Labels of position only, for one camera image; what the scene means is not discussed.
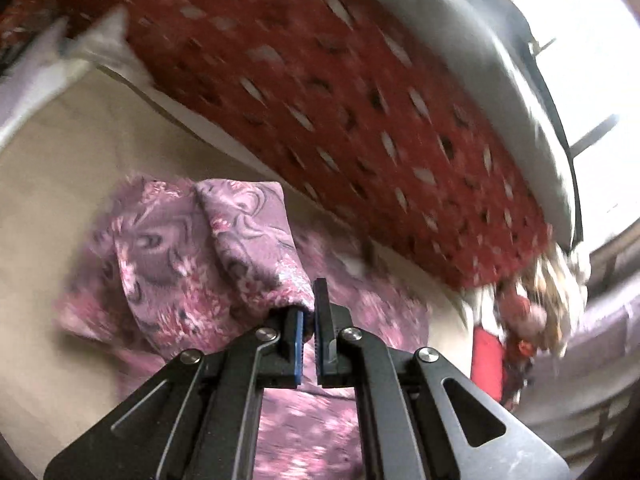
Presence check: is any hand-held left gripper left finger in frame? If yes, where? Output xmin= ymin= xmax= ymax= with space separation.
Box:
xmin=44 ymin=305 xmax=306 ymax=480

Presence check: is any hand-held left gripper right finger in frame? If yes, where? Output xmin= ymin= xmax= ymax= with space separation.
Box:
xmin=314 ymin=277 xmax=572 ymax=480

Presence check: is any pink floral garment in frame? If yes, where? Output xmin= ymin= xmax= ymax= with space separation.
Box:
xmin=52 ymin=175 xmax=431 ymax=480

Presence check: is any plain red cloth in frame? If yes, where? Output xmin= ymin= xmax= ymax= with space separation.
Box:
xmin=472 ymin=327 xmax=507 ymax=403

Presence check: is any pile of mixed cloths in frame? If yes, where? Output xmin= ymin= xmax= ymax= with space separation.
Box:
xmin=492 ymin=237 xmax=593 ymax=366

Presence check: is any red patterned blanket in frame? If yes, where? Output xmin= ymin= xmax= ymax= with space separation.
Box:
xmin=0 ymin=0 xmax=556 ymax=291

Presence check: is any pale purple cloth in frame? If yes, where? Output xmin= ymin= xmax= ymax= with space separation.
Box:
xmin=520 ymin=295 xmax=640 ymax=461

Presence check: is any white cloth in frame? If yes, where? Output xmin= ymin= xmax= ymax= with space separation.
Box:
xmin=0 ymin=5 xmax=151 ymax=146

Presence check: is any window with bars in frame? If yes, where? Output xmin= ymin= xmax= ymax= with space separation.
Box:
xmin=525 ymin=0 xmax=640 ymax=246

